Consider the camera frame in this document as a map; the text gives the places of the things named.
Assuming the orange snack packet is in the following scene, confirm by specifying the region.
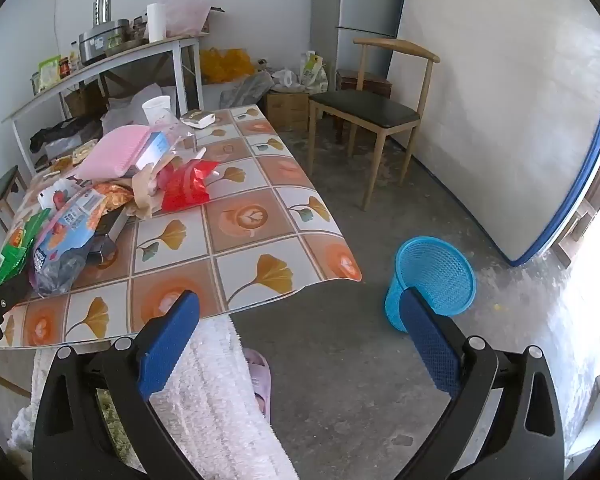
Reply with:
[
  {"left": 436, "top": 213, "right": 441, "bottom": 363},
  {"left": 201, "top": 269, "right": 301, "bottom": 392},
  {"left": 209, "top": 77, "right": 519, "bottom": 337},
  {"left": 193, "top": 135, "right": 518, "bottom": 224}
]
[{"left": 95, "top": 182, "right": 133, "bottom": 211}]

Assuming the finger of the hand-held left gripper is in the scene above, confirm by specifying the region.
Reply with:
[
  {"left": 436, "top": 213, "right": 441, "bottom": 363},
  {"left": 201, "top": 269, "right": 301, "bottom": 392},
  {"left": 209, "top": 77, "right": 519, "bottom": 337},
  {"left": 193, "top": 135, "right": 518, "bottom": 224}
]
[{"left": 0, "top": 271, "right": 33, "bottom": 318}]

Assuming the white shelf table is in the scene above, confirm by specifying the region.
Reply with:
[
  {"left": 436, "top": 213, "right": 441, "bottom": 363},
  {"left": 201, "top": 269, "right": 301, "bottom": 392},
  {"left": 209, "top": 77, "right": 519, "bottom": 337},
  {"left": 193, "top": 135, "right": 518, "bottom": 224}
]
[{"left": 1, "top": 32, "right": 206, "bottom": 176}]

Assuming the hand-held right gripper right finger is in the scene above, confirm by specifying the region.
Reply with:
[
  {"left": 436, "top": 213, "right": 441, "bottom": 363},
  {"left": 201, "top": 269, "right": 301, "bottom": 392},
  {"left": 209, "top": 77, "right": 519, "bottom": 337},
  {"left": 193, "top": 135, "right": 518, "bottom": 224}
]
[{"left": 395, "top": 287, "right": 566, "bottom": 480}]

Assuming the white paper cup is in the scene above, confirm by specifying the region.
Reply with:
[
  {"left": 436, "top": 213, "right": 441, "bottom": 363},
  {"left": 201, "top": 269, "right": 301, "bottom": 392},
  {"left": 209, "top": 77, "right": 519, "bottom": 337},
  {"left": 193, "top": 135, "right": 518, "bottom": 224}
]
[{"left": 141, "top": 95, "right": 172, "bottom": 126}]

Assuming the pink foam pad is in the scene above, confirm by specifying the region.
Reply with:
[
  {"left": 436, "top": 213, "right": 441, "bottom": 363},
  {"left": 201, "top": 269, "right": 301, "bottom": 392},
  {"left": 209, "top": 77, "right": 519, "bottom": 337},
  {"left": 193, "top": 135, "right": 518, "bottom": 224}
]
[{"left": 75, "top": 125, "right": 153, "bottom": 181}]

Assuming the pink slipper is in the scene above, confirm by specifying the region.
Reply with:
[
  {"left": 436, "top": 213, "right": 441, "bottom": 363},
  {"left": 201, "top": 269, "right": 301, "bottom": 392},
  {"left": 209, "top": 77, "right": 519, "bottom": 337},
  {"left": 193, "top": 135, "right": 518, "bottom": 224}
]
[{"left": 242, "top": 347, "right": 272, "bottom": 423}]

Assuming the red plastic bag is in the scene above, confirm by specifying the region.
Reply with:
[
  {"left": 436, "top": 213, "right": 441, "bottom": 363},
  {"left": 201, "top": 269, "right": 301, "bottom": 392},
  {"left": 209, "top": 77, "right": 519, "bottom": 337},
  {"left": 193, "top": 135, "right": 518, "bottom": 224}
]
[{"left": 159, "top": 159, "right": 221, "bottom": 212}]

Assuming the metal pot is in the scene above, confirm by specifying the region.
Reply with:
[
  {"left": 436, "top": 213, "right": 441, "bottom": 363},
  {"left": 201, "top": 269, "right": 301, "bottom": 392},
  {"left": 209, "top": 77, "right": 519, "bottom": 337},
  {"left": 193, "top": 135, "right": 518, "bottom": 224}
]
[{"left": 77, "top": 19, "right": 131, "bottom": 66}]

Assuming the white red snack packet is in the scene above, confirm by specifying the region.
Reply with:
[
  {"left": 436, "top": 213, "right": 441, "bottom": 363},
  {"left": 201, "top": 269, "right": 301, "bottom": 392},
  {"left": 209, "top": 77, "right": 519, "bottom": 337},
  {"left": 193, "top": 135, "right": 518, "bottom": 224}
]
[{"left": 37, "top": 177, "right": 83, "bottom": 211}]

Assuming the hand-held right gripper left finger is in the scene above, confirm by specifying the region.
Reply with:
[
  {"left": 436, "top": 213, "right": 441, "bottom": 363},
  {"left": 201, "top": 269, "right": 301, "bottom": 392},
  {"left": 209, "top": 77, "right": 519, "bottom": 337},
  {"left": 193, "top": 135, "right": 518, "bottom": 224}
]
[{"left": 32, "top": 290, "right": 203, "bottom": 480}]

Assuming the grey refrigerator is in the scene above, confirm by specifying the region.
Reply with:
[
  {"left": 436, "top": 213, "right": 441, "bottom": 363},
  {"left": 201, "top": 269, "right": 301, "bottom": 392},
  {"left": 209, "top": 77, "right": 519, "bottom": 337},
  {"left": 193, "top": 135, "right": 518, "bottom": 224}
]
[{"left": 310, "top": 0, "right": 413, "bottom": 96}]

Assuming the white paper towel roll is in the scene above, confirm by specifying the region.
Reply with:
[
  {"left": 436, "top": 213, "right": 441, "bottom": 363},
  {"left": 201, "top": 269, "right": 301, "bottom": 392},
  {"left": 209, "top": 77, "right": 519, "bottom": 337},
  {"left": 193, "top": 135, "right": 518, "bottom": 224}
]
[{"left": 146, "top": 2, "right": 167, "bottom": 43}]

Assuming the pink plastic bag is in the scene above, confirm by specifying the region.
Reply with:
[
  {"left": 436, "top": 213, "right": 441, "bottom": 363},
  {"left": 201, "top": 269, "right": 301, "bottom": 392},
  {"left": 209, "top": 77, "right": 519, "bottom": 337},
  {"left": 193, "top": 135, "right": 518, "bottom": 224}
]
[{"left": 165, "top": 0, "right": 213, "bottom": 38}]

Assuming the leaf patterned tablecloth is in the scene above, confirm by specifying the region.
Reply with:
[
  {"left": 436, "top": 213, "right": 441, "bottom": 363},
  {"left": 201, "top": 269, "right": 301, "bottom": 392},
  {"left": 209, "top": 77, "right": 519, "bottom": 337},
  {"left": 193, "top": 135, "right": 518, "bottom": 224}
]
[{"left": 0, "top": 104, "right": 363, "bottom": 351}]

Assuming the black bag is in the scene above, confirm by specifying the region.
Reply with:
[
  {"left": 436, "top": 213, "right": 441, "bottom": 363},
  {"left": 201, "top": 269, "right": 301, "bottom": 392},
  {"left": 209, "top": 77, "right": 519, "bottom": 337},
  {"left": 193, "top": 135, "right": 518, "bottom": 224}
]
[{"left": 29, "top": 117, "right": 103, "bottom": 153}]

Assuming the white green sack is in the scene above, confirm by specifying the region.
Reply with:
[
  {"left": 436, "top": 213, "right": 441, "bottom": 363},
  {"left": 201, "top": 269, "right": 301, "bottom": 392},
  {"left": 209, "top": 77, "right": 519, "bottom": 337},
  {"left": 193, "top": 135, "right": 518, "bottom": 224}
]
[{"left": 300, "top": 51, "right": 328, "bottom": 93}]

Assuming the blue snack packet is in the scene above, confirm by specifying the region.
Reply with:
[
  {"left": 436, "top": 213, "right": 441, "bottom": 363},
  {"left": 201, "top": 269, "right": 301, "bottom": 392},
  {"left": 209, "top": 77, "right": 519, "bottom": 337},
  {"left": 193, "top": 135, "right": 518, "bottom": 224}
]
[{"left": 30, "top": 187, "right": 121, "bottom": 298}]

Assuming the green snack packet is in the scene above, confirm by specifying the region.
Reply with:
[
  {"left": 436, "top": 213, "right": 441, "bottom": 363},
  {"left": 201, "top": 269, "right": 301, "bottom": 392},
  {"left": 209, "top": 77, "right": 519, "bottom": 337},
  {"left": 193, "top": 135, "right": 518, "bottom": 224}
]
[{"left": 0, "top": 207, "right": 51, "bottom": 291}]

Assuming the yellow plastic bag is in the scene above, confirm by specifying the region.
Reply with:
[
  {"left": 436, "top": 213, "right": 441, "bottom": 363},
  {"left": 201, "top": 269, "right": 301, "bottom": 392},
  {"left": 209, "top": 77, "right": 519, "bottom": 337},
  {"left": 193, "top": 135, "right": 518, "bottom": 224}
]
[{"left": 200, "top": 47, "right": 256, "bottom": 85}]

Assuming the cardboard box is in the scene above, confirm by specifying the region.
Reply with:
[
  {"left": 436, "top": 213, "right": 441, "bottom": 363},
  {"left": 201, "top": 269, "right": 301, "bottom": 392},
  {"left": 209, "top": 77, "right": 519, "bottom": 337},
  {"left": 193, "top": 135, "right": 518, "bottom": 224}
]
[{"left": 265, "top": 91, "right": 311, "bottom": 133}]

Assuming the grey plastic bag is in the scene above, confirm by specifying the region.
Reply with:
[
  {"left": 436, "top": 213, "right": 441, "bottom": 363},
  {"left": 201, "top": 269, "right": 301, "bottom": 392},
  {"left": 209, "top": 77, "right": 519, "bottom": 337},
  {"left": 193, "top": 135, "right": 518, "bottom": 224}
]
[{"left": 220, "top": 72, "right": 276, "bottom": 108}]

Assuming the white food box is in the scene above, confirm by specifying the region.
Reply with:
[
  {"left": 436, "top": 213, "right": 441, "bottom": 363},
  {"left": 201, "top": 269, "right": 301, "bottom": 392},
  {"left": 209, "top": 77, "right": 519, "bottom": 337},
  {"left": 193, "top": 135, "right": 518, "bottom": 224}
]
[{"left": 180, "top": 109, "right": 217, "bottom": 128}]

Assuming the beige cloth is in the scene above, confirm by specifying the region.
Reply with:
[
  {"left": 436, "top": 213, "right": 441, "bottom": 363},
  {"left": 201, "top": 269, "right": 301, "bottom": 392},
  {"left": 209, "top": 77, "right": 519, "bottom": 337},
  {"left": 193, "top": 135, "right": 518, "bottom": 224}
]
[{"left": 130, "top": 160, "right": 167, "bottom": 218}]

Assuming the white mattress with blue edge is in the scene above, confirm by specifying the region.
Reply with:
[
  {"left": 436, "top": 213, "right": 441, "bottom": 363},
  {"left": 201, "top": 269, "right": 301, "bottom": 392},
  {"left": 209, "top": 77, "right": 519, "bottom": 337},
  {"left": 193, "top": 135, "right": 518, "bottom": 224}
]
[{"left": 390, "top": 0, "right": 600, "bottom": 267}]

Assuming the blue plastic mesh basket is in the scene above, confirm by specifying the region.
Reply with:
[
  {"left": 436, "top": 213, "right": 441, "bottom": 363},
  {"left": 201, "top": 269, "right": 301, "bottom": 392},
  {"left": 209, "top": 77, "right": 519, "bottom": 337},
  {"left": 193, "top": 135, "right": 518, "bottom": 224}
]
[{"left": 384, "top": 236, "right": 477, "bottom": 333}]

